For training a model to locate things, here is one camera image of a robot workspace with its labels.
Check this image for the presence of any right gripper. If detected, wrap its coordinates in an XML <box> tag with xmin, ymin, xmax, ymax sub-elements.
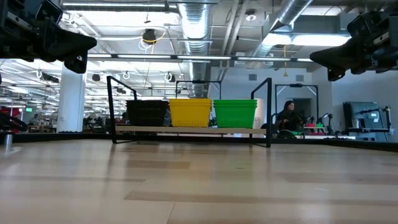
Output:
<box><xmin>310</xmin><ymin>9</ymin><xmax>398</xmax><ymax>82</ymax></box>

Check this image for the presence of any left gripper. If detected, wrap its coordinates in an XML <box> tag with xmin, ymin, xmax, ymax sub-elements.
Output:
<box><xmin>0</xmin><ymin>0</ymin><xmax>98</xmax><ymax>75</ymax></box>

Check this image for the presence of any black plastic basket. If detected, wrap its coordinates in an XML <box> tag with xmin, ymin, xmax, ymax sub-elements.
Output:
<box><xmin>126</xmin><ymin>102</ymin><xmax>170</xmax><ymax>127</ymax></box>
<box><xmin>126</xmin><ymin>99</ymin><xmax>170</xmax><ymax>106</ymax></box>

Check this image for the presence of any green plastic basket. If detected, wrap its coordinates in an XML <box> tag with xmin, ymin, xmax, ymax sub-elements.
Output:
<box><xmin>213</xmin><ymin>98</ymin><xmax>259</xmax><ymax>106</ymax></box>
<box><xmin>213</xmin><ymin>103</ymin><xmax>258</xmax><ymax>129</ymax></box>

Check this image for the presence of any white pillar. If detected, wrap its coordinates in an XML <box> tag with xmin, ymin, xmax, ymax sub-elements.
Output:
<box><xmin>57</xmin><ymin>63</ymin><xmax>87</xmax><ymax>134</ymax></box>

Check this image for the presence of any grey monitor station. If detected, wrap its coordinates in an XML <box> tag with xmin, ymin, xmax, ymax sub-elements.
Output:
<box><xmin>343</xmin><ymin>101</ymin><xmax>395</xmax><ymax>142</ymax></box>

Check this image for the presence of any person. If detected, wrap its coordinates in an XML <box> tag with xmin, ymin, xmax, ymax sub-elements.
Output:
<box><xmin>275</xmin><ymin>100</ymin><xmax>305</xmax><ymax>131</ymax></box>

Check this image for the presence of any silver metal cylinder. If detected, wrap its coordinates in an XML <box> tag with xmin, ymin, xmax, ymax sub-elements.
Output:
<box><xmin>1</xmin><ymin>133</ymin><xmax>14</xmax><ymax>147</ymax></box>

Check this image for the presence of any silver air duct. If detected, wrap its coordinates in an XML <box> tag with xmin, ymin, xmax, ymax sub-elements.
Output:
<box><xmin>248</xmin><ymin>0</ymin><xmax>313</xmax><ymax>58</ymax></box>
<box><xmin>177</xmin><ymin>0</ymin><xmax>213</xmax><ymax>97</ymax></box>

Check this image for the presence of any black ceiling camera yellow cable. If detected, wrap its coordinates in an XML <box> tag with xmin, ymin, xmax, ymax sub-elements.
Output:
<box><xmin>142</xmin><ymin>28</ymin><xmax>158</xmax><ymax>45</ymax></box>

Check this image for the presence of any black metal table frame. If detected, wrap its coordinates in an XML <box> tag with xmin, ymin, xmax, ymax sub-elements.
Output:
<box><xmin>12</xmin><ymin>132</ymin><xmax>398</xmax><ymax>153</ymax></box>

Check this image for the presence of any wooden shelf black metal frame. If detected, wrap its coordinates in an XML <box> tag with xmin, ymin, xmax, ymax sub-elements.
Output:
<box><xmin>106</xmin><ymin>76</ymin><xmax>273</xmax><ymax>149</ymax></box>

